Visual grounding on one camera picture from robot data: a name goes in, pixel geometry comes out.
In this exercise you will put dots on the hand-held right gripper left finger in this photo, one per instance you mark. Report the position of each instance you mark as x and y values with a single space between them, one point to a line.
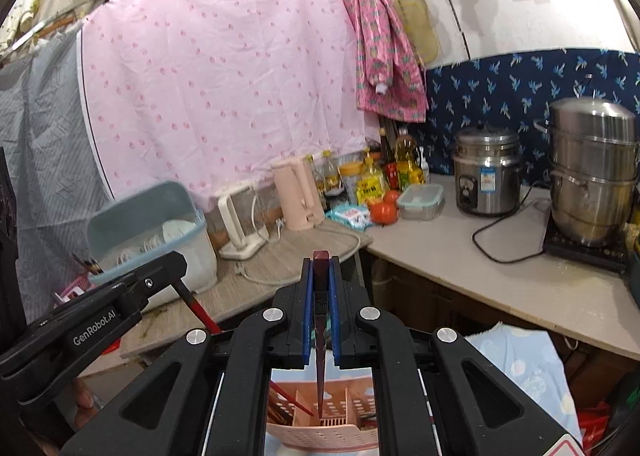
308 316

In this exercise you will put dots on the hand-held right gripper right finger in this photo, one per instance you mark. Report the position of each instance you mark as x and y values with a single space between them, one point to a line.
334 316

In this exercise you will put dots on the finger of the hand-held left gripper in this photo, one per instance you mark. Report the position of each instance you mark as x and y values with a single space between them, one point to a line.
160 273

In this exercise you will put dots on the dark red chopstick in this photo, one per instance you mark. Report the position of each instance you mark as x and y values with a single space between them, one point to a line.
320 286

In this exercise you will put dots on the bright red chopstick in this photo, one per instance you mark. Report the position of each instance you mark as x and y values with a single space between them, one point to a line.
200 312

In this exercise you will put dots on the pink plastic utensil holder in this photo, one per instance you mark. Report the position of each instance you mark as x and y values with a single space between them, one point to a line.
345 401

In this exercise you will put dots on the person's left hand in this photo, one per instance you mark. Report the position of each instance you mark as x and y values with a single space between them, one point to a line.
84 395

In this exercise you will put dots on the white dish bin blue lid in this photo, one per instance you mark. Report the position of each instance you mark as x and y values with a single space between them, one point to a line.
195 256

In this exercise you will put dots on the white bowl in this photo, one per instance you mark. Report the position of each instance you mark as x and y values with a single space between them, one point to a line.
177 231

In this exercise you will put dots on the pink plastic basket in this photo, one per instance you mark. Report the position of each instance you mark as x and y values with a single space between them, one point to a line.
70 292

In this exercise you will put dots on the dark chopsticks bundle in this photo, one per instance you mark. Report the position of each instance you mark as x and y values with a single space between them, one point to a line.
90 266

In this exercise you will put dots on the white clear jug appliance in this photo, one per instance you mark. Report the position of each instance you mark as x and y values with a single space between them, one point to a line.
235 226

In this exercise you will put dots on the blue wet wipes pack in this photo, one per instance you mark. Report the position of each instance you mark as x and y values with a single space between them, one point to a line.
350 216

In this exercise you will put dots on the red tomato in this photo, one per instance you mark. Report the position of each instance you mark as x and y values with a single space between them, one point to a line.
384 213
393 196

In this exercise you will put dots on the pink electric kettle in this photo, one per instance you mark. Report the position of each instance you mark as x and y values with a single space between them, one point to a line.
297 196

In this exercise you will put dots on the yellow seasoning bottle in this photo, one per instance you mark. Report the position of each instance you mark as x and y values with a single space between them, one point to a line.
371 188

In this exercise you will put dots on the yellow lid can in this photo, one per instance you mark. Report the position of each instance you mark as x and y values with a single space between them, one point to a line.
350 183

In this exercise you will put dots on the small yellow-cap bottle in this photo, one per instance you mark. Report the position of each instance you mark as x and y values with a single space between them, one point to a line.
316 181
331 176

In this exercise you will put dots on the clear food container green lid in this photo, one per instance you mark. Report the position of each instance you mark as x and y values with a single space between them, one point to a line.
420 201

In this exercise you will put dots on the grey patterned curtain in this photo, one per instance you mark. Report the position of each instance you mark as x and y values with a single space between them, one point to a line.
45 161

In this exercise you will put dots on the dark sauce bottle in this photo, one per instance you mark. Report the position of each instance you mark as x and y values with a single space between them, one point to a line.
386 156

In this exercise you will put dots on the cooking oil bottle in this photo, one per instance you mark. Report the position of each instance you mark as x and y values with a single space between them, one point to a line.
407 161

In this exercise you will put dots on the white pump bottle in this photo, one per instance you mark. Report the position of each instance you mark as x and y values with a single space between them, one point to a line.
424 169

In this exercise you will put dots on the pink dotted curtain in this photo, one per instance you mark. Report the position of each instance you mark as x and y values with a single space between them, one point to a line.
225 86

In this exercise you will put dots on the light blue sun-print cloth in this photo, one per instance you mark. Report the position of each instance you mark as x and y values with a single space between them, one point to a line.
525 371

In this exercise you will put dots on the steel rice cooker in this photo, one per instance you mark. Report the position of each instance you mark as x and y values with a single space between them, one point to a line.
490 176

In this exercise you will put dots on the black induction cooker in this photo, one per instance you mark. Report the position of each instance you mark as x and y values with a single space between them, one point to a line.
585 251

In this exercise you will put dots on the pink floral apron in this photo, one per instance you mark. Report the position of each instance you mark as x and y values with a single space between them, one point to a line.
385 51

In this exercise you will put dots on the navy leaf-print cloth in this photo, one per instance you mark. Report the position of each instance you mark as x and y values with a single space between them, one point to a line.
500 96

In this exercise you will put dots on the red plastic bag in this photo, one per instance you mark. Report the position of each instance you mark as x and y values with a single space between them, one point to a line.
592 428

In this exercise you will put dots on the steel steamer pot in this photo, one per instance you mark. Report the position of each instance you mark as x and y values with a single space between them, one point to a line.
590 176

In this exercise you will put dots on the yellow cutting board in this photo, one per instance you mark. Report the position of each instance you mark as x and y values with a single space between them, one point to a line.
420 29

